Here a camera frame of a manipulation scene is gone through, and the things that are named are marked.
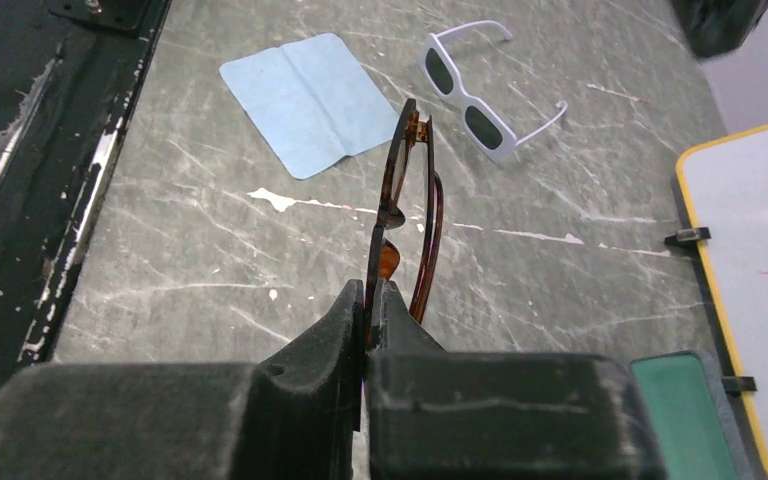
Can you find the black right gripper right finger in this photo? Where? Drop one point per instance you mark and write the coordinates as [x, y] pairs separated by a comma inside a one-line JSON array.
[[438, 414]]

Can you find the light blue cloth left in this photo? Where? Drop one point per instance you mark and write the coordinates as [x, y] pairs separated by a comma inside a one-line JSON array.
[[312, 102]]

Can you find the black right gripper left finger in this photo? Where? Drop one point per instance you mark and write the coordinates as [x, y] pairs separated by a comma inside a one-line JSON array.
[[291, 416]]

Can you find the blue glasses case green lining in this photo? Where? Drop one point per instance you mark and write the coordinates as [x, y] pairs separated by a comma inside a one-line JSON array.
[[690, 412]]

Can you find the yellow framed whiteboard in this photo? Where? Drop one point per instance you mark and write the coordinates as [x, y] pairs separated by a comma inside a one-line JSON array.
[[723, 190]]

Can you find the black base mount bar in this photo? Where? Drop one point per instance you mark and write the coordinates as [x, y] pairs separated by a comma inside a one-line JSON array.
[[71, 73]]

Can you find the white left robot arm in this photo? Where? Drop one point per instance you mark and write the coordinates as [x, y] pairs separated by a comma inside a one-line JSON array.
[[713, 28]]

